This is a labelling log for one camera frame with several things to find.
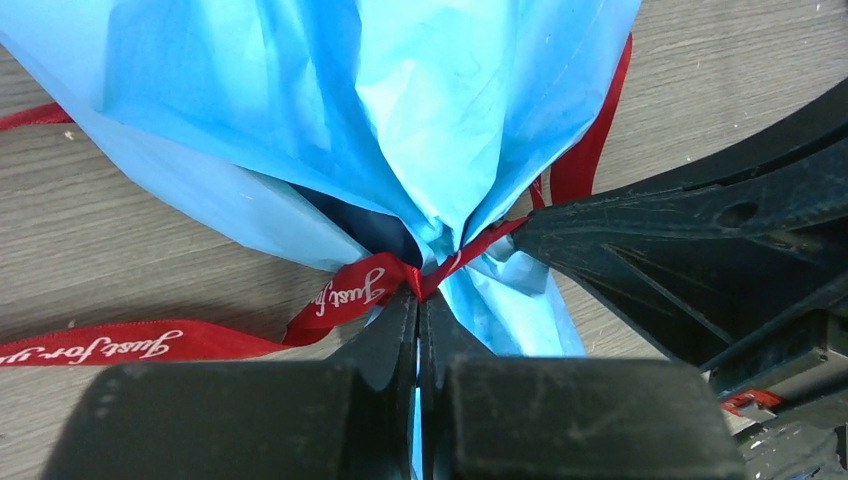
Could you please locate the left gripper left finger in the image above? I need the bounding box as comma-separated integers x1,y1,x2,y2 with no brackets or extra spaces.
43,289,418,479

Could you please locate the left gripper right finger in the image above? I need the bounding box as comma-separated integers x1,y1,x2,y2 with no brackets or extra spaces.
418,295,746,479

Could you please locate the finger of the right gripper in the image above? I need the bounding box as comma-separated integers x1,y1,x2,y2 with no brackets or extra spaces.
513,83,847,370

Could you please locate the red ribbon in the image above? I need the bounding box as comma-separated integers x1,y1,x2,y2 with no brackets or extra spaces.
1,43,632,367

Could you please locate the pink flower bouquet blue wrap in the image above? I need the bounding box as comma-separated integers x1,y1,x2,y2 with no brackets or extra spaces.
1,1,640,357

